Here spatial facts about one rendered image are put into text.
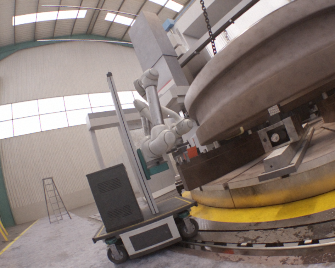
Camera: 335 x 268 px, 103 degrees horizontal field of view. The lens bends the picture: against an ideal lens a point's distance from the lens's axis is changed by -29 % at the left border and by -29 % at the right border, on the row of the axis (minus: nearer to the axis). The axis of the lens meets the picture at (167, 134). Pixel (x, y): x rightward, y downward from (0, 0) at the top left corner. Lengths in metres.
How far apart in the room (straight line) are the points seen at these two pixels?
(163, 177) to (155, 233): 4.05
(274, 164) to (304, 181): 0.34
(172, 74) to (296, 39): 4.08
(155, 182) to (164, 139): 4.05
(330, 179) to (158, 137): 1.39
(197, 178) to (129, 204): 1.06
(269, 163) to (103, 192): 1.32
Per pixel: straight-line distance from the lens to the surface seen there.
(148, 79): 1.63
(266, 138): 1.75
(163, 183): 5.50
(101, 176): 1.59
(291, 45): 2.24
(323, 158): 1.54
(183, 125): 1.63
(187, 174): 2.29
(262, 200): 1.81
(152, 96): 1.57
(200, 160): 2.37
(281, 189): 1.69
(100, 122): 5.03
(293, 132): 1.68
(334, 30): 2.47
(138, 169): 1.68
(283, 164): 1.41
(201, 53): 6.76
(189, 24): 9.28
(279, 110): 1.91
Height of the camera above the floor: 0.68
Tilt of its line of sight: 10 degrees up
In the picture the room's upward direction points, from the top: 21 degrees counter-clockwise
